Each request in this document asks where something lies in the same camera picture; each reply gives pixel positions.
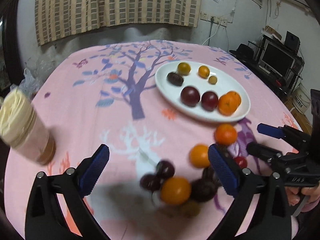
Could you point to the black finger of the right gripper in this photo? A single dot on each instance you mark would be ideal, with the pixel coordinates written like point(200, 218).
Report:
point(294, 137)
point(265, 153)

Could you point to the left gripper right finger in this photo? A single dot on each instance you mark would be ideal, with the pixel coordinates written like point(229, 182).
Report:
point(271, 218)

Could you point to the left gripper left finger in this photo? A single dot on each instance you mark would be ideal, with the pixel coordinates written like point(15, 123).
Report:
point(44, 217)

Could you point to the red cherry tomato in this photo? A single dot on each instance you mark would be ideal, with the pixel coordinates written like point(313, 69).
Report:
point(241, 161)

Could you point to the dark wrinkled fruit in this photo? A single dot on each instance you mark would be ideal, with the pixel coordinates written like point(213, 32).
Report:
point(205, 188)

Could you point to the large orange tangerine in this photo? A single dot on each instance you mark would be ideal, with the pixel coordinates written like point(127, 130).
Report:
point(227, 104)

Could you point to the small orange tomato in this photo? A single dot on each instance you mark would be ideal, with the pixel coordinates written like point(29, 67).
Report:
point(198, 156)

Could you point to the dark red plum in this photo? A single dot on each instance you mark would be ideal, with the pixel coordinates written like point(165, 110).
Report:
point(209, 101)
point(190, 96)

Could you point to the yellow-orange tomato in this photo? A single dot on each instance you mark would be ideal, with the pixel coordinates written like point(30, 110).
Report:
point(175, 191)

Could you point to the dark purple small fruit two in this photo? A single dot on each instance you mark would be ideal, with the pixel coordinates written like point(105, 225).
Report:
point(150, 182)

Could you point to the small yellow-green round fruit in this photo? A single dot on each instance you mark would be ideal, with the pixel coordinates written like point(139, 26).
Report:
point(212, 80)

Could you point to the dark purple small fruit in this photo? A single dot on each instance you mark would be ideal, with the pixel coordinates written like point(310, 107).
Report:
point(165, 169)

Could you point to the small orange kumquat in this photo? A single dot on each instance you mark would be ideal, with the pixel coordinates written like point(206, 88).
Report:
point(203, 72)

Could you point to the dark purple passion fruit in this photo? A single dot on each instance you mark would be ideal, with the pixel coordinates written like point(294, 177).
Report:
point(175, 79)

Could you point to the yellow-green tomato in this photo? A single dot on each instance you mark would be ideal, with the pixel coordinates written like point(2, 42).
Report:
point(183, 68)

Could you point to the computer monitor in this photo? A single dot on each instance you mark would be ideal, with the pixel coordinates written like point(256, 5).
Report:
point(282, 62)

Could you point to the plastic jar with cream lid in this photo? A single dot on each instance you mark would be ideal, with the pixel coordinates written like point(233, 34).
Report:
point(24, 131)

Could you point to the white oval plate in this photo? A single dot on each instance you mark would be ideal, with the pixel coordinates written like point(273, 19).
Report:
point(202, 92)

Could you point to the black hat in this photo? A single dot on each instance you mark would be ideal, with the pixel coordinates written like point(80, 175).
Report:
point(243, 53)

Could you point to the pink printed tablecloth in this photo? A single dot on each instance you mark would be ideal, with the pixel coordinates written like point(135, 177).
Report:
point(107, 95)

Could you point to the white plastic bag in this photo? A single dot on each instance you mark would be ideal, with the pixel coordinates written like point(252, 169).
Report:
point(29, 85)

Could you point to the striped beige curtain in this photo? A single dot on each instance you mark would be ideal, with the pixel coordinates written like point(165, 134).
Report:
point(57, 19)

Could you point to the wall power strip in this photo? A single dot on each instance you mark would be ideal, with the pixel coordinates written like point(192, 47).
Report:
point(221, 20)

